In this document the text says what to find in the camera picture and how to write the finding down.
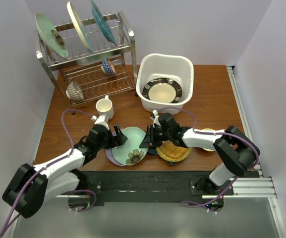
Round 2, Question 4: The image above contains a cream teal plate in rack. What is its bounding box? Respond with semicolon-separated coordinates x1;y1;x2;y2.
66;1;93;52

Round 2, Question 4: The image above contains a white ceramic mug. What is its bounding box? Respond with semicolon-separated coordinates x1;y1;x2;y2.
96;95;114;119

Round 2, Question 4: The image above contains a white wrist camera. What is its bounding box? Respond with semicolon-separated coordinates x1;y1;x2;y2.
91;114;110;130
150;110;160;127

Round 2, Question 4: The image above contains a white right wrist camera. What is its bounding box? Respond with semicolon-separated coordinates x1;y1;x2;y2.
150;110;160;127

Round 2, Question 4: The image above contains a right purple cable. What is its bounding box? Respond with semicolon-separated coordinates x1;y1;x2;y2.
151;107;261;210

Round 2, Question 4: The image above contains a white plastic bin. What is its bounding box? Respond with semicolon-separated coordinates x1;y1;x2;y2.
136;54;194;115

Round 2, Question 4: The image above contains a pale green plate in rack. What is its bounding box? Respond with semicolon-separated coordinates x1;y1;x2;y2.
34;13;68;59

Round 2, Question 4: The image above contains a mint green flower plate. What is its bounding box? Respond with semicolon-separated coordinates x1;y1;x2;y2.
121;127;148;166

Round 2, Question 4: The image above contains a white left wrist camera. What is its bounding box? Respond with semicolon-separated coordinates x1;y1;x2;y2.
91;114;110;130

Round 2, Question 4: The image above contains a stainless steel dish rack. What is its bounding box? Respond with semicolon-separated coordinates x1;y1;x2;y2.
33;11;138;108

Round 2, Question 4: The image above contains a grey patterned bowl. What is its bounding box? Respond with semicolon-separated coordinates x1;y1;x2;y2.
66;81;84;101

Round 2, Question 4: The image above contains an aluminium frame rail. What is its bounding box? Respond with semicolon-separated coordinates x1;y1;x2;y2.
226;64;286;238

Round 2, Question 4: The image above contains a small bowl yellow sun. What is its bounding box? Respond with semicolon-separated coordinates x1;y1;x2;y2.
201;133;216;152

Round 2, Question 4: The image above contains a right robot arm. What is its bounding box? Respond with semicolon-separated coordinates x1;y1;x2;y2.
139;111;260;195

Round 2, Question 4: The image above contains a dark teal star plate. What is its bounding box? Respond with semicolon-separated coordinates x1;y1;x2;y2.
148;148;184;166

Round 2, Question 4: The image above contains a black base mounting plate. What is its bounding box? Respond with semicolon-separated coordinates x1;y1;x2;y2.
66;171;233;209

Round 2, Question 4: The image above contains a black striped rim plate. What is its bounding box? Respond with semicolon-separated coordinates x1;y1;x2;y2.
142;77;182;103

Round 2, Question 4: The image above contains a blue zigzag pattern bowl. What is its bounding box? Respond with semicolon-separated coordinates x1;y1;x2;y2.
101;58;116;76

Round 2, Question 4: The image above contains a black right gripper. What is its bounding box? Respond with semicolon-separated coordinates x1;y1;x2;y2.
139;125;171;149

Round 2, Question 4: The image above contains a yellow woven pattern plate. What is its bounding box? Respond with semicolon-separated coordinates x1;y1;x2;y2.
156;141;191;163

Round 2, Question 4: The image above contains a lavender purple plate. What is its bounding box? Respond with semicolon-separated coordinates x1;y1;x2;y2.
105;131;128;167

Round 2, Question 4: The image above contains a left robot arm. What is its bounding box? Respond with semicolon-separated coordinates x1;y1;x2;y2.
2;124;128;218

